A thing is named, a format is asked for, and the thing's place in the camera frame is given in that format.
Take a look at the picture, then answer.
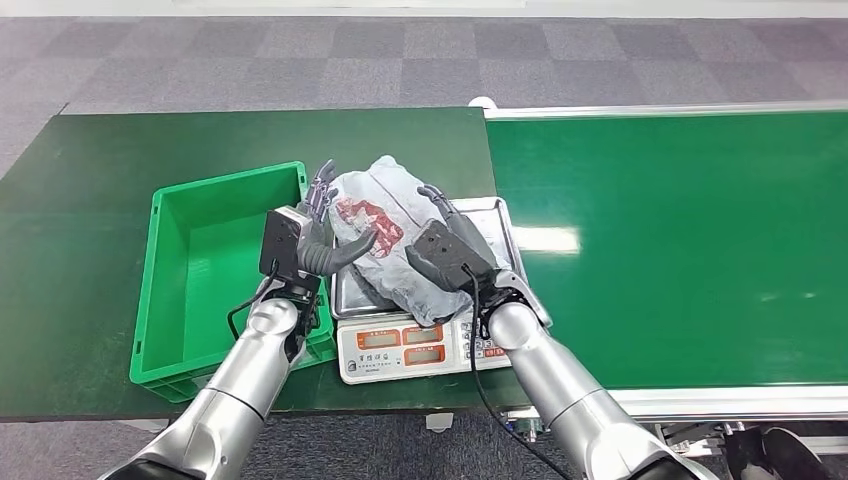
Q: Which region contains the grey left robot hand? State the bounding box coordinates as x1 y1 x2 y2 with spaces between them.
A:
296 158 380 278

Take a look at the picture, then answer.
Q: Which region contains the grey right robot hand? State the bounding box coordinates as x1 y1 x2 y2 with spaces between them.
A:
415 184 515 293

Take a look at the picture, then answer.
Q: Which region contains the grey plastic mailer package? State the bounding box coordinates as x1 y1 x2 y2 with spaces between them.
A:
327 154 515 328

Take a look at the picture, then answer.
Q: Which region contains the green conveyor belt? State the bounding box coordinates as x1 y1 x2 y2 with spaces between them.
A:
484 111 848 391

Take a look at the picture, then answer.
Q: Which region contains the white scale with steel tray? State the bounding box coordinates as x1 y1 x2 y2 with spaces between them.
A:
329 195 554 386

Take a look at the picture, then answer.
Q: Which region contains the green plastic crate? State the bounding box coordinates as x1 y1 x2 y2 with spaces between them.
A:
129 160 338 404

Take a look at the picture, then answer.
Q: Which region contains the dark green table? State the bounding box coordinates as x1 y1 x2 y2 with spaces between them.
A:
0 107 533 423

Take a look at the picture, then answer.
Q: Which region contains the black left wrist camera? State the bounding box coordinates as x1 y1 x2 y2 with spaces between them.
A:
258 206 313 293

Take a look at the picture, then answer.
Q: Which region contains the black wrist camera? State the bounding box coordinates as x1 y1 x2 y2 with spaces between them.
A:
258 206 313 293
405 218 485 294

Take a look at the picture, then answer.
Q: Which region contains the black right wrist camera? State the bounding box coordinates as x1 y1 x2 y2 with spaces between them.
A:
405 218 485 294

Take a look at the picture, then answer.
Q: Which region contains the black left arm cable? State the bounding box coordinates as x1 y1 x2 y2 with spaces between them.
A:
227 261 281 343

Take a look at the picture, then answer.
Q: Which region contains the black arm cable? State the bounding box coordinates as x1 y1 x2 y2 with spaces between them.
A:
227 261 281 343
461 264 556 480

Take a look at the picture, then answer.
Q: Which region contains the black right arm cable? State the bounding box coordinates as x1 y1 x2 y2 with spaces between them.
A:
461 264 556 480

